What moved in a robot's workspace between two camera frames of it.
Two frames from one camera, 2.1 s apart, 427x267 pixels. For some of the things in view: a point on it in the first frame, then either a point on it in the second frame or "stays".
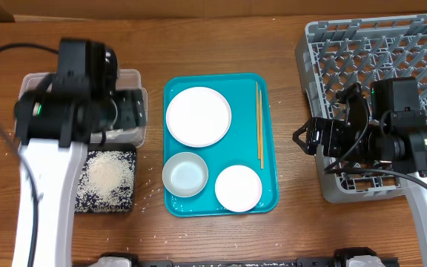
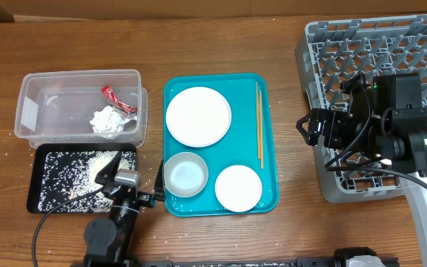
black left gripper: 132,108 -> 148,199
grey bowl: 185,174 stays
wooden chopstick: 258,122 stays
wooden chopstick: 262,130 stays
